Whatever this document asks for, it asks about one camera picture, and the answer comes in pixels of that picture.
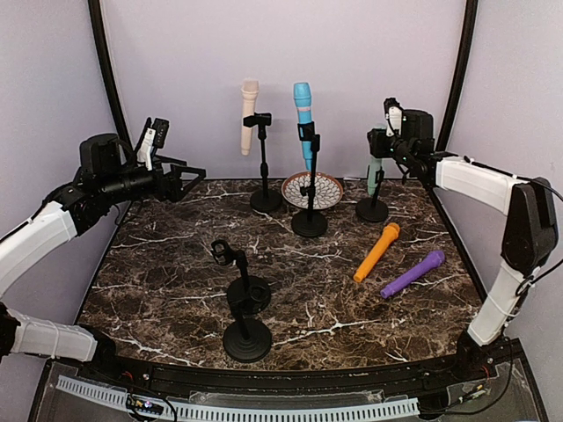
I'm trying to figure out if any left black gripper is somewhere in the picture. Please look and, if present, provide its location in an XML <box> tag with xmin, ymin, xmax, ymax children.
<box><xmin>99</xmin><ymin>152</ymin><xmax>206</xmax><ymax>205</ymax></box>

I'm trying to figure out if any mint green microphone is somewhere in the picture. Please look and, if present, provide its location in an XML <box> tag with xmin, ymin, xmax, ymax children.
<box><xmin>367</xmin><ymin>156</ymin><xmax>384</xmax><ymax>195</ymax></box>

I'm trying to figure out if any black stand of mint microphone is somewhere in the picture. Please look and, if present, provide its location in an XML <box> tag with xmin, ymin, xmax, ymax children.
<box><xmin>355</xmin><ymin>169</ymin><xmax>389</xmax><ymax>222</ymax></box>

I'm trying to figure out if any orange microphone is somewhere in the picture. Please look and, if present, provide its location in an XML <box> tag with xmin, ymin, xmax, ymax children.
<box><xmin>353</xmin><ymin>222</ymin><xmax>400</xmax><ymax>283</ymax></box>

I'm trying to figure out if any blue microphone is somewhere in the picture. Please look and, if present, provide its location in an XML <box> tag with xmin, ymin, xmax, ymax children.
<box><xmin>293</xmin><ymin>82</ymin><xmax>312</xmax><ymax>171</ymax></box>

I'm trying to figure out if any black stand of blue microphone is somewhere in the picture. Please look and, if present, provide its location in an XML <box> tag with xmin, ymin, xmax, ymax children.
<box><xmin>291</xmin><ymin>121</ymin><xmax>328</xmax><ymax>238</ymax></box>

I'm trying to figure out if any purple microphone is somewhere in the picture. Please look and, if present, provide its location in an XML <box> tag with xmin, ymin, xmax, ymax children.
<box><xmin>380</xmin><ymin>251</ymin><xmax>445</xmax><ymax>299</ymax></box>

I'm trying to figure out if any black stand of orange microphone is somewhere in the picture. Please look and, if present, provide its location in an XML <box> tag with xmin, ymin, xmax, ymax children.
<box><xmin>211</xmin><ymin>239</ymin><xmax>272</xmax><ymax>316</ymax></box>

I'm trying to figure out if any black stand of purple microphone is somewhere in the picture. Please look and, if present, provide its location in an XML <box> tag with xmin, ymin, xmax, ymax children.
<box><xmin>223</xmin><ymin>307</ymin><xmax>273</xmax><ymax>364</ymax></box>

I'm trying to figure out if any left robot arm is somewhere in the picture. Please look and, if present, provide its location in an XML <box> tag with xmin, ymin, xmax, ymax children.
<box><xmin>1</xmin><ymin>134</ymin><xmax>207</xmax><ymax>383</ymax></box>

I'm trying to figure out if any black stand of beige microphone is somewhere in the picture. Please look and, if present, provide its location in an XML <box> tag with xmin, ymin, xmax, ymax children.
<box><xmin>244</xmin><ymin>113</ymin><xmax>282</xmax><ymax>213</ymax></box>

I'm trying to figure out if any beige microphone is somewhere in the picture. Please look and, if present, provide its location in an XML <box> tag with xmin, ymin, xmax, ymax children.
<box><xmin>240</xmin><ymin>79</ymin><xmax>260</xmax><ymax>156</ymax></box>

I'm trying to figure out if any floral patterned ceramic plate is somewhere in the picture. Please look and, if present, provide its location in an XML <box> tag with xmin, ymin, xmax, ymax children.
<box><xmin>281</xmin><ymin>171</ymin><xmax>344</xmax><ymax>210</ymax></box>

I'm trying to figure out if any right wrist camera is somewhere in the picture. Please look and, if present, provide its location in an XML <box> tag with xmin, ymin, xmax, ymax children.
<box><xmin>384</xmin><ymin>98</ymin><xmax>404</xmax><ymax>137</ymax></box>

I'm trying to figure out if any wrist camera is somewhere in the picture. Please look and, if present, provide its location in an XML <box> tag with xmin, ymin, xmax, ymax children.
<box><xmin>384</xmin><ymin>98</ymin><xmax>404</xmax><ymax>137</ymax></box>
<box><xmin>135</xmin><ymin>117</ymin><xmax>170</xmax><ymax>171</ymax></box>

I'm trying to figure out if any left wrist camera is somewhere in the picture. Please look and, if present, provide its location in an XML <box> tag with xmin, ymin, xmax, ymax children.
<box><xmin>135</xmin><ymin>117</ymin><xmax>170</xmax><ymax>171</ymax></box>

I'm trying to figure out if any right black corner post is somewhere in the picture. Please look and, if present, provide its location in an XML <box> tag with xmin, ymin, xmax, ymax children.
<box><xmin>436</xmin><ymin>0</ymin><xmax>479</xmax><ymax>151</ymax></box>

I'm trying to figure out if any black corner post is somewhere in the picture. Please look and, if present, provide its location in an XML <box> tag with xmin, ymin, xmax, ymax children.
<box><xmin>87</xmin><ymin>0</ymin><xmax>136</xmax><ymax>171</ymax></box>
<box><xmin>436</xmin><ymin>0</ymin><xmax>479</xmax><ymax>151</ymax></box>

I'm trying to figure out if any left black corner post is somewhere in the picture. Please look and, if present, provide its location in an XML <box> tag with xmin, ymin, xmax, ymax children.
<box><xmin>87</xmin><ymin>0</ymin><xmax>136</xmax><ymax>171</ymax></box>

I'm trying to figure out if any white slotted cable duct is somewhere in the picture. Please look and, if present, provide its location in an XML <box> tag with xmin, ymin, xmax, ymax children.
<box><xmin>55</xmin><ymin>375</ymin><xmax>420</xmax><ymax>421</ymax></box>

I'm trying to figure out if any black front frame rail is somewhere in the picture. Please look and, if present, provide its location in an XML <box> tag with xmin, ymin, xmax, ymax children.
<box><xmin>76</xmin><ymin>336</ymin><xmax>508</xmax><ymax>397</ymax></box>

